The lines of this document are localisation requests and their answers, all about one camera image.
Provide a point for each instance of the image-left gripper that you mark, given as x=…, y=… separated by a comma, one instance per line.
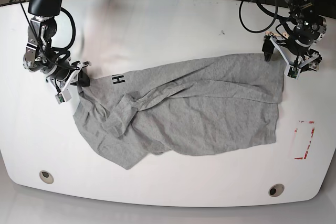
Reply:
x=63, y=78

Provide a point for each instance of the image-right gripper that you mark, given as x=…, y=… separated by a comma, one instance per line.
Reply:
x=306, y=61

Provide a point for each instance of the grey t-shirt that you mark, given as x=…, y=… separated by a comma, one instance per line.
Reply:
x=198, y=107

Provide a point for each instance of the red tape rectangle marking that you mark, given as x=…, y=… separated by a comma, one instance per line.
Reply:
x=303, y=136

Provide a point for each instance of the left table grommet hole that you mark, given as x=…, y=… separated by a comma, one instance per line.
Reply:
x=46, y=177

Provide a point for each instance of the table grommet hole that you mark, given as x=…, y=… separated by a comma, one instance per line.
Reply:
x=46, y=177
x=276, y=190

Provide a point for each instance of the right table grommet hole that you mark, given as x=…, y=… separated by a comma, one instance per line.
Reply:
x=276, y=190

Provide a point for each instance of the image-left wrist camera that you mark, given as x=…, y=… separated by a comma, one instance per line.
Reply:
x=62, y=97

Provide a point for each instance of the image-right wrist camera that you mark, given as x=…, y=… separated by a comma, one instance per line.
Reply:
x=292, y=72

